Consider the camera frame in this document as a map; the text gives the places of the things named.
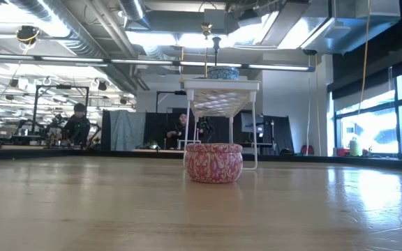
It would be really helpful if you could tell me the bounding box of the background computer monitor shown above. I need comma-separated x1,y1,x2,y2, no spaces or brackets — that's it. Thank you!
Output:
240,112,265,135

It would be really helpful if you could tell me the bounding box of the black curtain partition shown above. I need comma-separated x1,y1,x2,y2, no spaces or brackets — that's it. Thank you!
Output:
100,108,295,153

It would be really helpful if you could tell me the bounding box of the long ceiling light bar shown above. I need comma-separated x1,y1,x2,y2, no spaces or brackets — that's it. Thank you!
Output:
0,52,316,73

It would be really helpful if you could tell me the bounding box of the blue patterned candle tin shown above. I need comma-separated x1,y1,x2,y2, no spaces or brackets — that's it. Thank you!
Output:
206,66,241,81

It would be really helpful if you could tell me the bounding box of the person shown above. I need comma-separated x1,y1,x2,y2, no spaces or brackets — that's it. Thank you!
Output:
163,112,197,150
61,102,92,147

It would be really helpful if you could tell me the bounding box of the black hanging cable reel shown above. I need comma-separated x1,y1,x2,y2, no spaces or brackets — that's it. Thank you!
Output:
15,24,42,45

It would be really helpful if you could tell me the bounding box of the yellow hanging cable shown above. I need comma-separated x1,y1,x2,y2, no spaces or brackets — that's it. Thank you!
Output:
357,0,372,106

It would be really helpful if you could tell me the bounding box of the green bottle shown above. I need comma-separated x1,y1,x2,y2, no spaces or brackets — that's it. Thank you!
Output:
348,137,363,157

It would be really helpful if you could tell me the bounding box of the black candlestick holder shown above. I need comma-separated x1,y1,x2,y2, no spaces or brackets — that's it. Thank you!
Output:
211,36,222,68

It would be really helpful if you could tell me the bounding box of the black metal table frame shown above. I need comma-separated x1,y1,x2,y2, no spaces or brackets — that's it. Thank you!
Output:
0,146,402,172

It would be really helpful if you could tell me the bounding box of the white wire rack shelf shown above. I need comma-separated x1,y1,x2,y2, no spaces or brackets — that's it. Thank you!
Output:
179,78,262,172

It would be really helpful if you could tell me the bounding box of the pink patterned candle tin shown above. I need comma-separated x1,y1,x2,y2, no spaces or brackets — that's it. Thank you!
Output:
184,142,244,185

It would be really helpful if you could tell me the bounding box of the grey cloth partition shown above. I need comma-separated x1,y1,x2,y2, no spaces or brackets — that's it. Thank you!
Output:
107,109,147,152

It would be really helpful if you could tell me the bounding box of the black background gantry frame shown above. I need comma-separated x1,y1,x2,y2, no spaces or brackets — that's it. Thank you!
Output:
32,84,91,134

